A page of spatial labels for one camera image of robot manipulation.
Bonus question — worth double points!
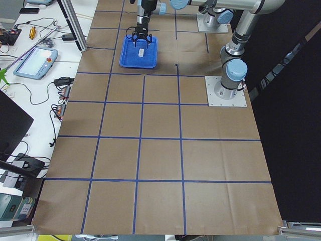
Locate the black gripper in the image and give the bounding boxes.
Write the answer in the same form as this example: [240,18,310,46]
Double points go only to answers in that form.
[131,16,152,48]

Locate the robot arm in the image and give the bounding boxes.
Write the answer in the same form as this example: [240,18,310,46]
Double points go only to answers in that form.
[128,1,235,45]
[170,0,285,100]

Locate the blue plastic tray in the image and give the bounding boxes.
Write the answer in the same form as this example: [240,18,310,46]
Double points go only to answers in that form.
[119,36,158,69]

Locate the black power adapter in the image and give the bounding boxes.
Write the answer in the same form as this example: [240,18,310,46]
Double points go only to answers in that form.
[61,34,75,41]

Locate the teach pendant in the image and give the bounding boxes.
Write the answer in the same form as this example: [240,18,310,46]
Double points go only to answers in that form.
[13,47,58,80]

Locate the yellow metal cylinder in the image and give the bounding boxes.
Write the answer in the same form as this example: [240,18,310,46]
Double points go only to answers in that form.
[29,27,36,40]

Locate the brown paper table cover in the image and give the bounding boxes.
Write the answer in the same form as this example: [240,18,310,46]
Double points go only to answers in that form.
[33,1,282,235]

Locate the black phone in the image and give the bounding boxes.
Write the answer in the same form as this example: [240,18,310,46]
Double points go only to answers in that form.
[19,8,40,14]

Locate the black monitor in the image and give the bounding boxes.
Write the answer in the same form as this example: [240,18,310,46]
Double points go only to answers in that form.
[0,91,34,161]

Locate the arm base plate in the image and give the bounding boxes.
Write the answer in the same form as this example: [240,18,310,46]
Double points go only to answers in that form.
[196,13,229,34]
[205,76,247,107]

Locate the aluminium frame post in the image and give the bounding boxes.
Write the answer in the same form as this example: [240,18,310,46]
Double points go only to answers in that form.
[57,0,88,53]

